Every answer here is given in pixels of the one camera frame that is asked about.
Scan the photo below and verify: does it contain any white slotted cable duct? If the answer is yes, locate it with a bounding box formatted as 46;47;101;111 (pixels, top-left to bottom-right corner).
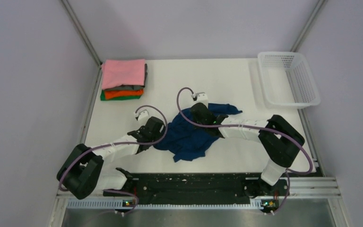
67;199;264;210

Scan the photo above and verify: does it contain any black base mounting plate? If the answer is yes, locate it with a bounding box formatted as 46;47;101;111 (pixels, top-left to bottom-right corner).
121;173;288;205

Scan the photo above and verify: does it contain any pink folded t shirt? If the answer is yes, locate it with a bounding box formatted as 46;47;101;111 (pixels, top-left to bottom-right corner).
102;59;146;89

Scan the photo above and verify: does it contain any white plastic basket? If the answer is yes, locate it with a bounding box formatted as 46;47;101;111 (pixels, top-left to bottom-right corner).
258;52;320;109

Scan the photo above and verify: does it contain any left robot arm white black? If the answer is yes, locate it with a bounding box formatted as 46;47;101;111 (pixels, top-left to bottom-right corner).
56;116;165;200

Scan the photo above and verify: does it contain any orange folded t shirt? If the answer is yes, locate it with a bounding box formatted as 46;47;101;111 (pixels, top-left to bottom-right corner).
104;89;145;100

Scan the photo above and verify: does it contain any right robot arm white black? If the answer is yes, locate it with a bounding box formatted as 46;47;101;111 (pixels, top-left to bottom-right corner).
190;103;305;198

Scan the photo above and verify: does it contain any green folded t shirt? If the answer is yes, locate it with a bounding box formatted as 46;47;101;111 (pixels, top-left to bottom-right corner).
100;90;142;102

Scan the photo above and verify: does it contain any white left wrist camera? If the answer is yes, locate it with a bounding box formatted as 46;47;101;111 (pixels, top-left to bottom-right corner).
134;109;150;122

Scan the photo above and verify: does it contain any dark blue t shirt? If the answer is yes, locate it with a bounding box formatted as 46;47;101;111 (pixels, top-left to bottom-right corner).
153;103;243;163

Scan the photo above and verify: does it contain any aluminium frame rail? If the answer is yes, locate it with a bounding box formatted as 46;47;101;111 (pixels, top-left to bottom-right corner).
56;177;341;200

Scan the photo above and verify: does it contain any grey folded t shirt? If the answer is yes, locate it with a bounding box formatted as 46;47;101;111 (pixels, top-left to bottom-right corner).
110;64;148;91

